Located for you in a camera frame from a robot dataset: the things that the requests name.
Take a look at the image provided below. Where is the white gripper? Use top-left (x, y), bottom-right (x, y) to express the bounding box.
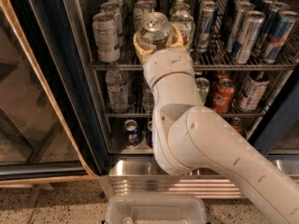
top-left (133, 23), bottom-right (194, 89)

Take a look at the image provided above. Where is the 7up can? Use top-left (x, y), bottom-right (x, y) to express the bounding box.
top-left (172, 15), bottom-right (195, 52)
top-left (93, 13), bottom-right (121, 63)
top-left (139, 12), bottom-right (171, 49)

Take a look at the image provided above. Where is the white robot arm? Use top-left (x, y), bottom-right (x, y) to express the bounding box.
top-left (134, 27), bottom-right (299, 224)

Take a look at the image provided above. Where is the green soda can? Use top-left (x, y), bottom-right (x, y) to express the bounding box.
top-left (195, 77), bottom-right (210, 103)

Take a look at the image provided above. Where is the silver blue energy can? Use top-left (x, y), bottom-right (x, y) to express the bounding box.
top-left (194, 1), bottom-right (218, 53)

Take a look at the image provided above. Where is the right pepsi can bottom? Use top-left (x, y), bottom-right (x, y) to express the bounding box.
top-left (146, 121), bottom-right (152, 147)

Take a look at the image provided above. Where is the pepsi can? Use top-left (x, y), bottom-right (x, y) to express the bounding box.
top-left (146, 121), bottom-right (152, 147)
top-left (123, 119), bottom-right (139, 147)

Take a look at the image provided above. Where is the red coca cola can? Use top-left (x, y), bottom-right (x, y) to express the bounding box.
top-left (210, 78), bottom-right (235, 114)

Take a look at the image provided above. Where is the front silver energy can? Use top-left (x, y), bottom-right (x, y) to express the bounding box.
top-left (231, 10), bottom-right (265, 64)

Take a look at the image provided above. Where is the left pepsi can bottom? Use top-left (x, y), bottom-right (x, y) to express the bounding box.
top-left (123, 119), bottom-right (139, 147)

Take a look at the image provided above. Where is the white blue tall can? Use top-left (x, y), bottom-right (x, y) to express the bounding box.
top-left (236, 71), bottom-right (270, 113)

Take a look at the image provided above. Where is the right coke can bottom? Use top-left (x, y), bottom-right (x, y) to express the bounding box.
top-left (230, 118), bottom-right (244, 133)

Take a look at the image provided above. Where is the blue red bull can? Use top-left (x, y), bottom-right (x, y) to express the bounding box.
top-left (260, 10), bottom-right (299, 64)

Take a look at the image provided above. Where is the steel fridge base grille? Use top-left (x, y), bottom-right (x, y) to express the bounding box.
top-left (99, 159), bottom-right (299, 200)

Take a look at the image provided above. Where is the glass fridge door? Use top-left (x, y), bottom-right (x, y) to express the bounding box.
top-left (0, 0), bottom-right (103, 185)

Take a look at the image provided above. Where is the right water bottle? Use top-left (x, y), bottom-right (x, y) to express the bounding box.
top-left (142, 82), bottom-right (154, 112)

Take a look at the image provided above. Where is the water bottle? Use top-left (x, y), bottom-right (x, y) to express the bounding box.
top-left (142, 82), bottom-right (154, 112)
top-left (106, 69), bottom-right (129, 113)

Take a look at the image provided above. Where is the left water bottle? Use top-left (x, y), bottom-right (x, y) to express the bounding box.
top-left (106, 69), bottom-right (129, 113)

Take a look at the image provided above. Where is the clear plastic bin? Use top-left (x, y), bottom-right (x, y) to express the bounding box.
top-left (106, 194), bottom-right (207, 224)

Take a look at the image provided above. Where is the lower wire shelf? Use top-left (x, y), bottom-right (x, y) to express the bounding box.
top-left (104, 79), bottom-right (265, 119)

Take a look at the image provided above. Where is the wire shelf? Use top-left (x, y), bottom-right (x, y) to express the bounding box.
top-left (89, 0), bottom-right (299, 72)
top-left (104, 79), bottom-right (265, 119)

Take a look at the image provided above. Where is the upper wire shelf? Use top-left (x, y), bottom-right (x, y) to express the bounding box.
top-left (89, 0), bottom-right (299, 72)

